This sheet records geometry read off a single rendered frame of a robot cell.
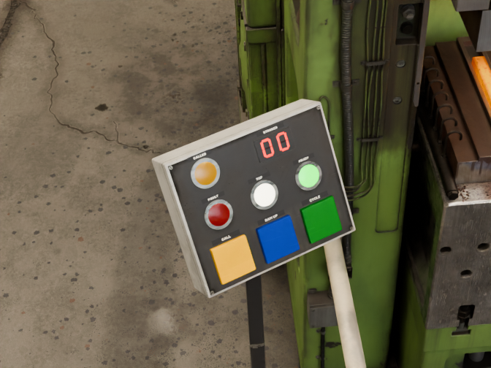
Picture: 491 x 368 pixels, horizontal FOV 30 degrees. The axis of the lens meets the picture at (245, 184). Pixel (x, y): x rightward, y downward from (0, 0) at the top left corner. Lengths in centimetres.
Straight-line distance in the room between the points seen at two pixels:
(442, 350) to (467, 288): 26
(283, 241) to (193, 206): 20
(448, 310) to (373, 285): 27
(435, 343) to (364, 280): 25
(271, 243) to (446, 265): 53
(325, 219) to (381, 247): 57
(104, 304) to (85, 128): 89
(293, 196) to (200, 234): 20
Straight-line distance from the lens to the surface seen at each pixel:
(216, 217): 173
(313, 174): 180
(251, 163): 174
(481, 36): 181
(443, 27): 239
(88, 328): 298
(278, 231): 178
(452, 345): 243
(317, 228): 182
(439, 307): 228
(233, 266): 176
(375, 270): 245
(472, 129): 208
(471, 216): 206
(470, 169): 204
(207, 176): 171
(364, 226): 231
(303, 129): 178
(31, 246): 326
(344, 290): 218
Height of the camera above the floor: 234
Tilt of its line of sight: 44 degrees down
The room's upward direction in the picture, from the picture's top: 3 degrees counter-clockwise
